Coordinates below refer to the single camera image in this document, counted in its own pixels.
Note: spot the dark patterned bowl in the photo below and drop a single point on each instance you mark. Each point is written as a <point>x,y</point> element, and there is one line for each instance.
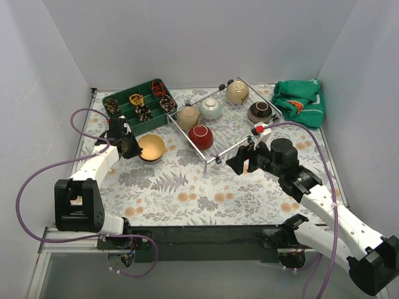
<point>260,112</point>

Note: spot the dark floral roll middle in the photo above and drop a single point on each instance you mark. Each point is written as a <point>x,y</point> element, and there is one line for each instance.
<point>143,113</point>

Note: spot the tan bowl front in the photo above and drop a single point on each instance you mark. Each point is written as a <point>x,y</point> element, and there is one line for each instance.
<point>153,148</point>

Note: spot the green compartment tray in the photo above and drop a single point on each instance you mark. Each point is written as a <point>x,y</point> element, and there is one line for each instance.
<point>127,110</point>

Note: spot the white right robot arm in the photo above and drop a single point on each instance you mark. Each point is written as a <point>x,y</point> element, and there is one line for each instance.
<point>370,258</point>

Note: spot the dark floral roll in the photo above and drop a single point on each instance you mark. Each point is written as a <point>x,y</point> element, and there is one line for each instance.
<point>143,113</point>
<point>167,103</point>

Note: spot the beige bowl back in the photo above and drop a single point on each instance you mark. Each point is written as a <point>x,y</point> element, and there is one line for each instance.
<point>237,92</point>

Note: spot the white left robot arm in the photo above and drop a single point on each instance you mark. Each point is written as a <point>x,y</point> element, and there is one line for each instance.
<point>78,203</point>

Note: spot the dark patterned roll left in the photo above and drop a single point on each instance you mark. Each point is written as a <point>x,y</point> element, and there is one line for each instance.
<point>111,106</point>

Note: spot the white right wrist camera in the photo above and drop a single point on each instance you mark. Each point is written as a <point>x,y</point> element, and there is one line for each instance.
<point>261,133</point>

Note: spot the metal wire dish rack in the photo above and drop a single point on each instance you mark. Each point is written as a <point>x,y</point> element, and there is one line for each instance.
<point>231,129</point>

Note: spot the green cloth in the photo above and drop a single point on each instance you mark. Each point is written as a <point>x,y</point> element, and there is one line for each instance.
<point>301,101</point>

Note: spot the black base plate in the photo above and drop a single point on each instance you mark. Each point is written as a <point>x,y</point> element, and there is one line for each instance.
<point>264,243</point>

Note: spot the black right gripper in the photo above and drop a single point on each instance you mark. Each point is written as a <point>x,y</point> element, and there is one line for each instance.
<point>249,159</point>

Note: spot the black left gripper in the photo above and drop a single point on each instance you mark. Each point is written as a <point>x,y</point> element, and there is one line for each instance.
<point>125,146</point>

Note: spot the light green bowl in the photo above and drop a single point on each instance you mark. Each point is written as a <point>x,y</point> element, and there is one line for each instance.
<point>210,108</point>

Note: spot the dark floral roll right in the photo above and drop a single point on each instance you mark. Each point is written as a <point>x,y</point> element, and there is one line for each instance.
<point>167,103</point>

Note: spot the yellow patterned roll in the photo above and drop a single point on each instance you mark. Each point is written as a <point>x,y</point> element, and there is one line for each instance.
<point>137,100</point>

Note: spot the aluminium frame rail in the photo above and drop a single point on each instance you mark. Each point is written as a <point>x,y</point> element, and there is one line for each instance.
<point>82,242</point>

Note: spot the tan bowl gold rim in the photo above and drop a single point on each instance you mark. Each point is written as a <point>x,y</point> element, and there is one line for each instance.
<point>188,117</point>

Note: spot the orange black roll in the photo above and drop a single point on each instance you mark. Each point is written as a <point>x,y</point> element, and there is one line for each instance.
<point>158,88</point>

